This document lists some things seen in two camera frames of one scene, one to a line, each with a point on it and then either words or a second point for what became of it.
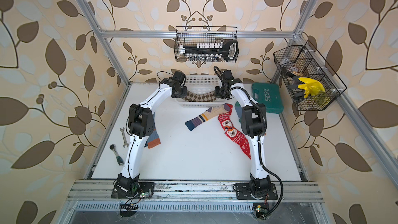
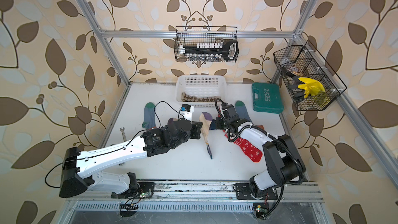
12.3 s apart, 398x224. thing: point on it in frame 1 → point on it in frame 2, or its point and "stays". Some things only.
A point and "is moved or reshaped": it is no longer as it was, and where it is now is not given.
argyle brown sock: [208, 97] is moved or reshaped
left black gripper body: [181, 92] → [191, 132]
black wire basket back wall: [206, 44] stays
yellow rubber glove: [312, 87] stays
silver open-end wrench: [126, 143] stays
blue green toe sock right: [238, 109] stays
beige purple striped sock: [211, 112] is moved or reshaped
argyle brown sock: [192, 97] is moved or reshaped
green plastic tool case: [269, 94] stays
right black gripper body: [221, 92] → [223, 123]
